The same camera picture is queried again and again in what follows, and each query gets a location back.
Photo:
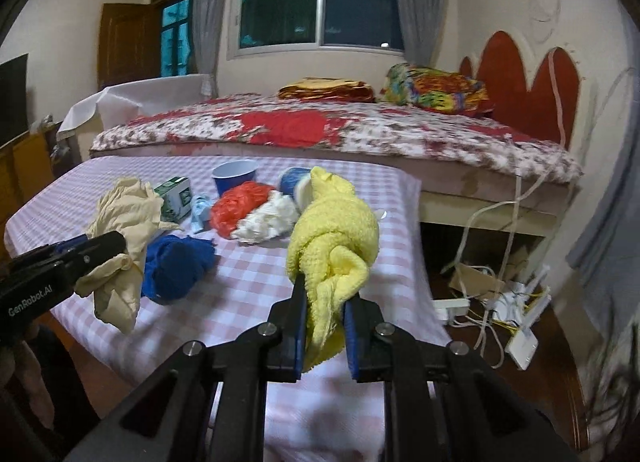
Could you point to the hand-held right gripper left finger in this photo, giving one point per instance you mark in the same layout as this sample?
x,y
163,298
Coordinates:
x,y
298,327

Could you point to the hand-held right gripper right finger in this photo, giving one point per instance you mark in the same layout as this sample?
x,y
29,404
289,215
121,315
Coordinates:
x,y
352,342

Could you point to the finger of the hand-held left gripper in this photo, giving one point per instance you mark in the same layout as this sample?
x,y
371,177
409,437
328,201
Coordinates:
x,y
100,247
65,247

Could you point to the beige cloth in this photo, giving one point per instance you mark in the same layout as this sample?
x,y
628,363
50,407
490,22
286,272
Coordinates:
x,y
125,212

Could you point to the light blue face mask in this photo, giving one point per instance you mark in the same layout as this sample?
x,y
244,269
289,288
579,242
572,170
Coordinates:
x,y
200,212

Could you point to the yellow towel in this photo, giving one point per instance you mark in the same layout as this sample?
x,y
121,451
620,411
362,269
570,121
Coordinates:
x,y
335,227

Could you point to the blue paper cup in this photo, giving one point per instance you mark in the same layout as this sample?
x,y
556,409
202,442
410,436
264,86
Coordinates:
x,y
290,180

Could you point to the pink checkered tablecloth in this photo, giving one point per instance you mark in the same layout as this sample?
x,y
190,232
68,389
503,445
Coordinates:
x,y
240,282

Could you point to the blue crumpled cloth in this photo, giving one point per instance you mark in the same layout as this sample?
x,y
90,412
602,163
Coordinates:
x,y
175,262

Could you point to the green white carton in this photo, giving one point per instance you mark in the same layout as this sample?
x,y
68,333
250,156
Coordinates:
x,y
175,197

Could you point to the wooden cabinet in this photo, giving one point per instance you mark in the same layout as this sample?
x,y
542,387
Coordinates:
x,y
30,162

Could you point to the white power strip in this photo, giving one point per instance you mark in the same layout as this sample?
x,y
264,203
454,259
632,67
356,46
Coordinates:
x,y
450,309

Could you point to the white cloth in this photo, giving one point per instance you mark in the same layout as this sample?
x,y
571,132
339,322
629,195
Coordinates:
x,y
265,222

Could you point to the red plastic bag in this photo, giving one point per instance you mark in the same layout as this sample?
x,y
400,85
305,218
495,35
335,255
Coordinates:
x,y
240,207

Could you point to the cardboard box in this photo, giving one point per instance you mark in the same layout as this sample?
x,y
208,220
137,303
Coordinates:
x,y
475,279

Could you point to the blue bowl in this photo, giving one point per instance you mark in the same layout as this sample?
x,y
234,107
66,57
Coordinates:
x,y
230,182

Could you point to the black television screen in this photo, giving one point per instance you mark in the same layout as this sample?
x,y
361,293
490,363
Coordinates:
x,y
12,97

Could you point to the white cloth cover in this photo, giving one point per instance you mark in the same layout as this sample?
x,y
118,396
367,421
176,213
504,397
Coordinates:
x,y
150,92

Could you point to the white router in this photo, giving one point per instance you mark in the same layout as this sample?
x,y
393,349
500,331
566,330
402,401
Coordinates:
x,y
520,349

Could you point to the red floral quilt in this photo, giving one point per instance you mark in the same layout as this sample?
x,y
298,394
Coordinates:
x,y
300,127

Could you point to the wooden door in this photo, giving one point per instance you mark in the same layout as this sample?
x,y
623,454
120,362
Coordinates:
x,y
130,42

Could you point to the teal glass window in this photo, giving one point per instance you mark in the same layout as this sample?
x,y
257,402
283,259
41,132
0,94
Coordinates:
x,y
175,32

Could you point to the folded yellow red blanket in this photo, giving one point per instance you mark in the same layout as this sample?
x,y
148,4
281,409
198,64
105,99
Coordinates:
x,y
325,90

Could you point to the grey curtain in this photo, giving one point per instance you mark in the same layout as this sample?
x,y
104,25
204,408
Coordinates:
x,y
425,2
207,17

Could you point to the colourful folded blankets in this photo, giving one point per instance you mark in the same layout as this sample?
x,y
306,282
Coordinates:
x,y
435,87

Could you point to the white framed window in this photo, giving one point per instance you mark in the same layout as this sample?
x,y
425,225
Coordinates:
x,y
285,7

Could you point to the red headboard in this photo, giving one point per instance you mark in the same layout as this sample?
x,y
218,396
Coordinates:
x,y
505,67

